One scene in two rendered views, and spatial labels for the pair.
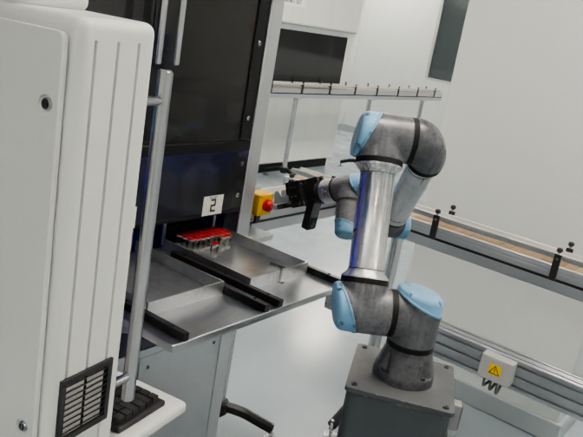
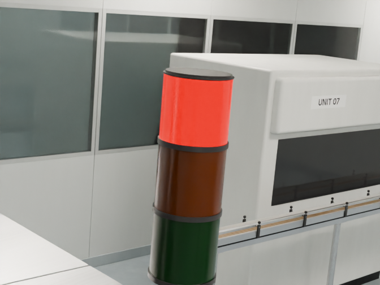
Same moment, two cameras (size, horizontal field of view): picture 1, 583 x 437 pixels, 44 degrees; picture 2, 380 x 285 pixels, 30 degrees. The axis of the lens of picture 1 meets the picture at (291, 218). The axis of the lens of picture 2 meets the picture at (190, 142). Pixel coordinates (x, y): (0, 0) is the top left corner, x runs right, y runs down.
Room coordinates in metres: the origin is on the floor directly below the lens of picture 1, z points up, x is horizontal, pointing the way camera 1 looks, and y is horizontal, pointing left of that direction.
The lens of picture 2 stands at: (1.71, 0.16, 2.40)
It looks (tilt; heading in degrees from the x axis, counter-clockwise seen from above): 12 degrees down; 13
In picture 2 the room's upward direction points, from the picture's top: 5 degrees clockwise
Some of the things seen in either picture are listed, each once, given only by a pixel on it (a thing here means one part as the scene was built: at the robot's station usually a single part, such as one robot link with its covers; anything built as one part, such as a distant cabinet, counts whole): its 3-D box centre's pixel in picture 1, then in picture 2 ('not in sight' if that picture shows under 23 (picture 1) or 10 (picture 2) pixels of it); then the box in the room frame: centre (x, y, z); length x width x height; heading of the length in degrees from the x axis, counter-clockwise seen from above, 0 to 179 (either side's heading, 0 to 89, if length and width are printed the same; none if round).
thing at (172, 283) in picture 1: (140, 274); not in sight; (1.72, 0.36, 0.90); 0.34 x 0.26 x 0.04; 55
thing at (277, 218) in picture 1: (274, 202); not in sight; (2.59, 0.07, 0.92); 0.69 x 0.16 x 0.16; 145
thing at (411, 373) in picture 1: (406, 357); not in sight; (1.63, -0.34, 0.84); 0.15 x 0.15 x 0.10
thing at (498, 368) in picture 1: (497, 368); not in sight; (2.40, -0.83, 0.50); 0.12 x 0.05 x 0.09; 55
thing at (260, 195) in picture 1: (257, 201); not in sight; (2.28, 0.12, 1.00); 0.08 x 0.07 x 0.07; 55
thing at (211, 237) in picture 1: (208, 241); not in sight; (2.06, 0.23, 0.90); 0.18 x 0.02 x 0.05; 145
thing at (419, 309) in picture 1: (414, 314); not in sight; (1.63, -0.33, 0.96); 0.13 x 0.12 x 0.14; 96
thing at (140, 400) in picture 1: (67, 376); not in sight; (1.31, 0.40, 0.82); 0.40 x 0.14 x 0.02; 65
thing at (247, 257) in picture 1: (235, 256); not in sight; (1.99, 0.14, 0.90); 0.34 x 0.26 x 0.04; 55
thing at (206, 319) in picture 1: (205, 281); not in sight; (1.82, 0.20, 0.87); 0.70 x 0.48 x 0.02; 145
